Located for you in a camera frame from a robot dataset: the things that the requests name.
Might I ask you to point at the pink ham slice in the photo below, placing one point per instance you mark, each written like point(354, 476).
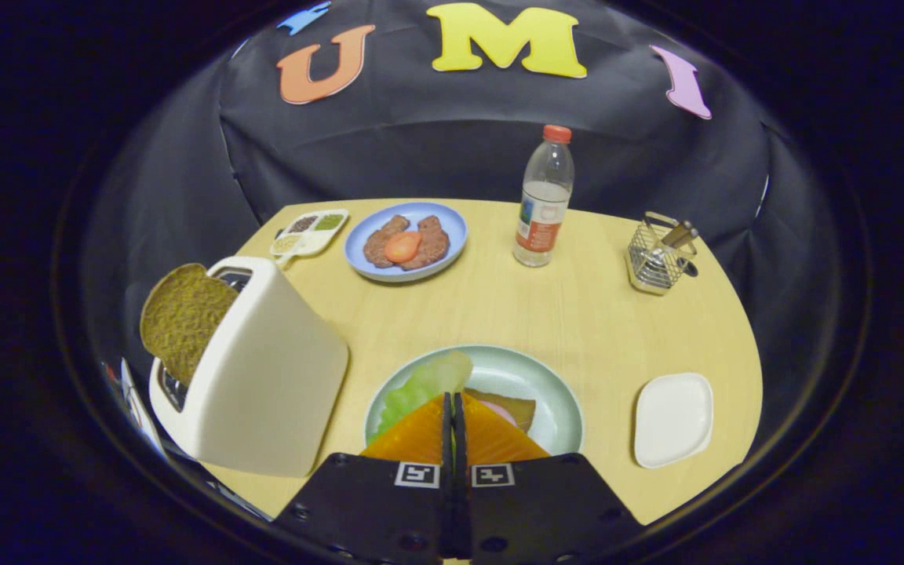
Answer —
point(499, 410)

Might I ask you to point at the brown meat patty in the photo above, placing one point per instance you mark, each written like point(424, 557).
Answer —
point(377, 245)
point(432, 239)

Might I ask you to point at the white square plate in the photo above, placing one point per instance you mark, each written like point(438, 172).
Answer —
point(672, 420)

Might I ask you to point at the red tomato slice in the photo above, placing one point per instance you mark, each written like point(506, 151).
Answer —
point(402, 247)

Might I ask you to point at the white divided seasoning tray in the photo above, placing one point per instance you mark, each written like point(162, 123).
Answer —
point(304, 245)

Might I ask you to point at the blue round plate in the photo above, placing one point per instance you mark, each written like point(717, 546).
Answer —
point(442, 220)

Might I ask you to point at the pale green round plate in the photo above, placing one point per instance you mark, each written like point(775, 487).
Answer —
point(515, 377)

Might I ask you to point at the brown bread slice on plate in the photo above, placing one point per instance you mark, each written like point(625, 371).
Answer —
point(521, 408)

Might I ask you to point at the clear bottle with red cap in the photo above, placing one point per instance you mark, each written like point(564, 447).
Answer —
point(542, 220)

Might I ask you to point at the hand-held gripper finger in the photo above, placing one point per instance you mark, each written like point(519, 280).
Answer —
point(447, 486)
point(460, 486)

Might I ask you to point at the black table grommet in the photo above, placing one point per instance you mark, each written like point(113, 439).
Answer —
point(690, 271)

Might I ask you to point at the white toaster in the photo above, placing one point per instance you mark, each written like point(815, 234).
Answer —
point(264, 392)

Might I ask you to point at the brown toast slice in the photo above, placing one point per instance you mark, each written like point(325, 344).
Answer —
point(181, 318)

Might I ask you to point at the green lettuce leaf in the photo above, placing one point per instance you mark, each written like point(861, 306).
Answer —
point(428, 384)

